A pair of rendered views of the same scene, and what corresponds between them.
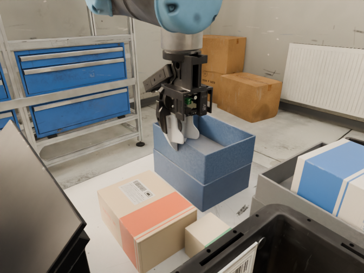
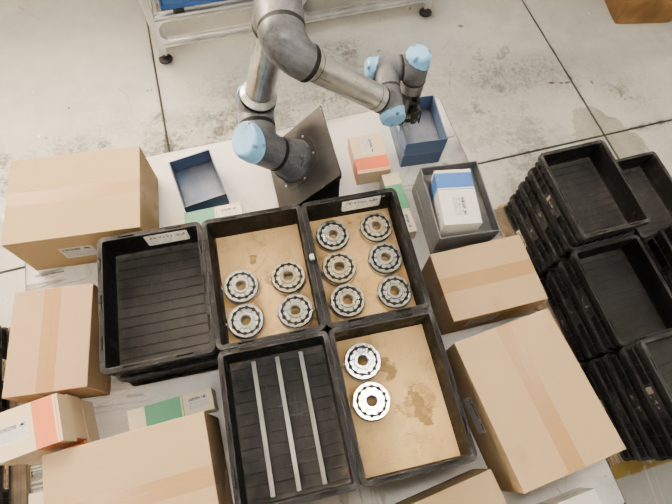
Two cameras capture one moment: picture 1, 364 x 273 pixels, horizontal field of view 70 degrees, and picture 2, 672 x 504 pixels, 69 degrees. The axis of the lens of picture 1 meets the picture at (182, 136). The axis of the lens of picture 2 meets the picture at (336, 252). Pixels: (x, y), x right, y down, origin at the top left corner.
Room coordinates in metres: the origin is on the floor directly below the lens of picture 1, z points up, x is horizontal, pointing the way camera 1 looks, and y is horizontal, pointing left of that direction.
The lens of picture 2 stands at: (-0.62, -0.25, 2.22)
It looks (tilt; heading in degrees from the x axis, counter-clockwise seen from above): 66 degrees down; 23
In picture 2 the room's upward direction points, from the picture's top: 4 degrees clockwise
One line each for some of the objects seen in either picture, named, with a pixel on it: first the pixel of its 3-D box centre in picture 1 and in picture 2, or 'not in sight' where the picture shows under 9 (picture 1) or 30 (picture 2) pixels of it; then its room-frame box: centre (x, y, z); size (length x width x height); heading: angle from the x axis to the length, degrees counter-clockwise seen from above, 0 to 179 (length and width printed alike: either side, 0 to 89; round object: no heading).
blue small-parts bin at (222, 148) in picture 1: (201, 142); (418, 125); (0.55, -0.05, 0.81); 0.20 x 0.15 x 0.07; 36
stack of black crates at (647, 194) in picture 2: not in sight; (633, 205); (1.04, -1.05, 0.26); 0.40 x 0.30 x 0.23; 42
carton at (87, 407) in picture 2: not in sight; (62, 432); (-0.86, 0.45, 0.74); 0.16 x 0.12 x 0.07; 139
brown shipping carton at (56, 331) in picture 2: not in sight; (63, 344); (-0.66, 0.58, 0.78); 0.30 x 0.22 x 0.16; 35
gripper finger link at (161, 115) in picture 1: (167, 112); not in sight; (0.49, 0.03, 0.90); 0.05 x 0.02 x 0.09; 126
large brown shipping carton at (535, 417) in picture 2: not in sight; (522, 398); (-0.20, -0.68, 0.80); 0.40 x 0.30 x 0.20; 47
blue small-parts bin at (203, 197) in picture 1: (199, 167); (414, 137); (0.55, -0.04, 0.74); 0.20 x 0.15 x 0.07; 37
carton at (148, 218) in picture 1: (145, 214); (368, 159); (0.38, 0.07, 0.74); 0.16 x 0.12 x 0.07; 38
